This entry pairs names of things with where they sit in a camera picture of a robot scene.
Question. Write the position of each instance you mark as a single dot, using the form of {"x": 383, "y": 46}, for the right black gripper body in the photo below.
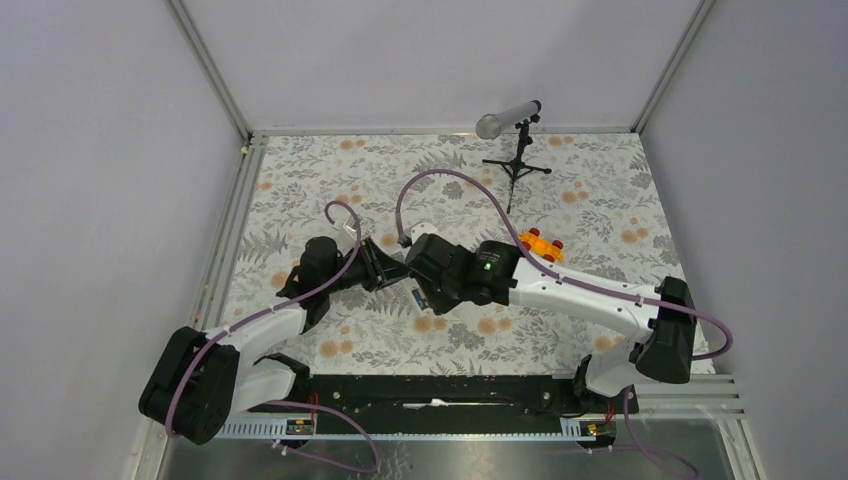
{"x": 442, "y": 295}

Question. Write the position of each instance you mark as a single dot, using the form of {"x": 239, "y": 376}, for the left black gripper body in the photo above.
{"x": 364, "y": 269}

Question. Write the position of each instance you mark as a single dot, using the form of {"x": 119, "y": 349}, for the white remote control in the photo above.
{"x": 419, "y": 298}

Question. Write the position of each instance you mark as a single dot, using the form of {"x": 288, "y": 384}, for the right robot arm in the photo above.
{"x": 657, "y": 323}

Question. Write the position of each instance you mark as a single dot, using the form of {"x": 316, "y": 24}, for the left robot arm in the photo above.
{"x": 204, "y": 377}

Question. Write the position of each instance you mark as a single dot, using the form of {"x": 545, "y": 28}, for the orange toy car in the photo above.
{"x": 550, "y": 250}

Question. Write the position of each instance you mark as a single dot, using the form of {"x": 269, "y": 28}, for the black tripod mic stand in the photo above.
{"x": 517, "y": 168}

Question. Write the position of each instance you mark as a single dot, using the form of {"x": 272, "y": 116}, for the silver microphone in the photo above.
{"x": 491, "y": 125}

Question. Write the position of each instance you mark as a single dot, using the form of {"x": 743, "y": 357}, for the floral table mat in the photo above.
{"x": 593, "y": 193}

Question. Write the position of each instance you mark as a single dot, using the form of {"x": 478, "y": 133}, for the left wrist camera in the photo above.
{"x": 346, "y": 236}

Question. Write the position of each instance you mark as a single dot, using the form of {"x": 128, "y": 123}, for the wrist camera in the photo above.
{"x": 346, "y": 236}
{"x": 412, "y": 234}

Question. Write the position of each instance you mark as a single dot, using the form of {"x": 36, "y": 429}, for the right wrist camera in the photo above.
{"x": 412, "y": 234}

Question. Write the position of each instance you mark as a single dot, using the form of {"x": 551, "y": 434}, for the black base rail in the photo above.
{"x": 452, "y": 405}

